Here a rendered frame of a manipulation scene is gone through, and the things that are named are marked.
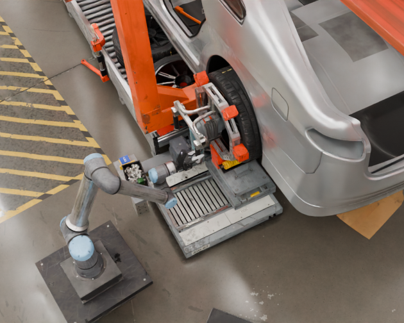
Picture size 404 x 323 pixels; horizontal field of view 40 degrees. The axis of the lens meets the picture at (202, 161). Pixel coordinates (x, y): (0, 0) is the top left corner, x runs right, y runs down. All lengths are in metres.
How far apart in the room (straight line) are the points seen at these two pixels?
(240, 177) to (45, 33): 2.94
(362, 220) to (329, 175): 1.42
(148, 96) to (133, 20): 0.67
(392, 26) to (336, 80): 2.83
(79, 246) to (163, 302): 0.81
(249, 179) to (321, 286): 0.95
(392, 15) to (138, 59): 2.75
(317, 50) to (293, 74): 1.15
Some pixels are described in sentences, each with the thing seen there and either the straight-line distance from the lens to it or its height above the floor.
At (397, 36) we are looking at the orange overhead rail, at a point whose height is 3.00.
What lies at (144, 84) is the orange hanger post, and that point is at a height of 1.01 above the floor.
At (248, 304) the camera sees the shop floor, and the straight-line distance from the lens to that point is 4.06.
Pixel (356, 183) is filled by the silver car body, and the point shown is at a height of 1.19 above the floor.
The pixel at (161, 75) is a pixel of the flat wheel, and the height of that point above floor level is 0.47.
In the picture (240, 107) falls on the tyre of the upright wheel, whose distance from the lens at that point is 3.58.
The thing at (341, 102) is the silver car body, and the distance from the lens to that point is 3.92.
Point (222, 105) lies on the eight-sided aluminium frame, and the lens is 3.60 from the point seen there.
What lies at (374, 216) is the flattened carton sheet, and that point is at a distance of 4.51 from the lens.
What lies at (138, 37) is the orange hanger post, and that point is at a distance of 3.69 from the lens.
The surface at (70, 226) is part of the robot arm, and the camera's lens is 3.70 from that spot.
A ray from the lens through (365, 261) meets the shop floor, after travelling 4.30.
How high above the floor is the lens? 3.70
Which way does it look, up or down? 51 degrees down
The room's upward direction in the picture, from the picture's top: 6 degrees counter-clockwise
